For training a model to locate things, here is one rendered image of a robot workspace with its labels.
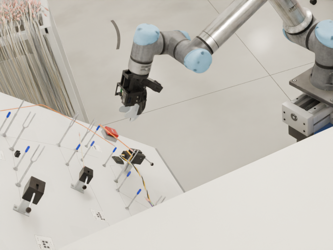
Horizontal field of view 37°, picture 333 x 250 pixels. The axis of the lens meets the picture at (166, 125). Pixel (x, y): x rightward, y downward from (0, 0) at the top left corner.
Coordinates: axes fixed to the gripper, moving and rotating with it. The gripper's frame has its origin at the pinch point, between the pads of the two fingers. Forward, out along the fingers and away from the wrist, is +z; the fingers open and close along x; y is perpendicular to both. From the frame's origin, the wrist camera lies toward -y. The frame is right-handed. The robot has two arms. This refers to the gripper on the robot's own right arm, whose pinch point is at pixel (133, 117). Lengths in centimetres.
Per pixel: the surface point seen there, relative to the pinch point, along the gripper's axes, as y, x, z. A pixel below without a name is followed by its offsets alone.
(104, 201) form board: 20.9, 21.4, 13.2
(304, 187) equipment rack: 41, 88, -61
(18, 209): 52, 27, -2
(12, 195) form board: 52, 21, -1
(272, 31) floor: -263, -155, 69
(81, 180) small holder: 28.5, 17.5, 5.0
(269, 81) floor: -208, -98, 80
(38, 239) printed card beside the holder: 51, 38, -1
